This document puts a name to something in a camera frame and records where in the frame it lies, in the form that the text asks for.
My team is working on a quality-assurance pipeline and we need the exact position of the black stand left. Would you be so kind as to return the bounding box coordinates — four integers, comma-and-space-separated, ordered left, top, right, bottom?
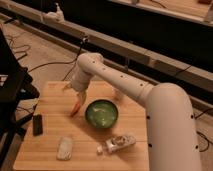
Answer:
0, 28, 40, 168

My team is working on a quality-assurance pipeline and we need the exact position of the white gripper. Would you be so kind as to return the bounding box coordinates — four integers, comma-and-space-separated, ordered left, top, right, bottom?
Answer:
62, 68, 92, 104

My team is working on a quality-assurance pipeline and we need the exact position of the black rectangular block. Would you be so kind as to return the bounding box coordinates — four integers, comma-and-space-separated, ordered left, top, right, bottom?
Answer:
33, 114, 43, 136

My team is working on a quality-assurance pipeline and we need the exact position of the wooden rail beam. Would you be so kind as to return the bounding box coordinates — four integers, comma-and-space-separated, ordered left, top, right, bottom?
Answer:
0, 0, 213, 98

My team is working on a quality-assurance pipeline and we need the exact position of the black cable on floor left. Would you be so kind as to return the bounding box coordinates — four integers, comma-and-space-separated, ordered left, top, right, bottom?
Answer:
6, 35, 90, 82

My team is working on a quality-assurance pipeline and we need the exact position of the green ceramic bowl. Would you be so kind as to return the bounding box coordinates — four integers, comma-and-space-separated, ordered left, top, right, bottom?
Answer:
85, 99, 119, 129

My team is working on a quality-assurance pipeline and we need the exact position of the black cable on floor right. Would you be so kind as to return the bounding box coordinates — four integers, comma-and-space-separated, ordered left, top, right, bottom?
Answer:
194, 108, 213, 153

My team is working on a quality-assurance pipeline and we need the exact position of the white sponge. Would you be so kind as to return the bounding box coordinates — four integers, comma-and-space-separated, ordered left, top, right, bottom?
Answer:
56, 137, 73, 161

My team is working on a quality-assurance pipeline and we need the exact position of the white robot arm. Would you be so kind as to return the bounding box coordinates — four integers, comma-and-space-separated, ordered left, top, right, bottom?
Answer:
68, 53, 202, 171

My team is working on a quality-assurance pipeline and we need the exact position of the white object on rail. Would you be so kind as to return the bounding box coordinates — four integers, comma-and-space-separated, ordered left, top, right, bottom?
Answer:
44, 3, 65, 22

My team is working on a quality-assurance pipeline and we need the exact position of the black cable on floor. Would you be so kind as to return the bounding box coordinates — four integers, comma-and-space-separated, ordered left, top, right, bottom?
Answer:
6, 35, 90, 82
194, 108, 213, 153

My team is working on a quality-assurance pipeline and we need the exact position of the clear plastic bottle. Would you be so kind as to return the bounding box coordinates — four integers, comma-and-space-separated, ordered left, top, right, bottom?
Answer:
96, 134, 136, 155

